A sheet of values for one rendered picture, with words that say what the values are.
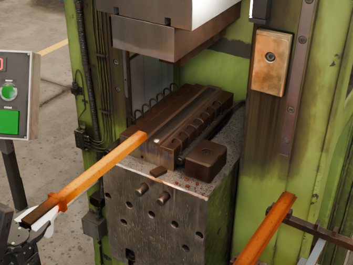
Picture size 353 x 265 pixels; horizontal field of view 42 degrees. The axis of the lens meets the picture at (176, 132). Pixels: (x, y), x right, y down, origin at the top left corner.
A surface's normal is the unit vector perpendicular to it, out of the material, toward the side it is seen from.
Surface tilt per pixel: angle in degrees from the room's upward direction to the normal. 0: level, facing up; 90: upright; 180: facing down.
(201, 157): 0
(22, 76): 60
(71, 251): 0
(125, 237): 90
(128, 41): 90
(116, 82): 90
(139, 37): 90
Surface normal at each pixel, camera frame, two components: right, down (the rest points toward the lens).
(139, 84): 0.86, 0.28
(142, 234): -0.51, 0.46
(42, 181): 0.01, -0.84
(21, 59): -0.08, 0.04
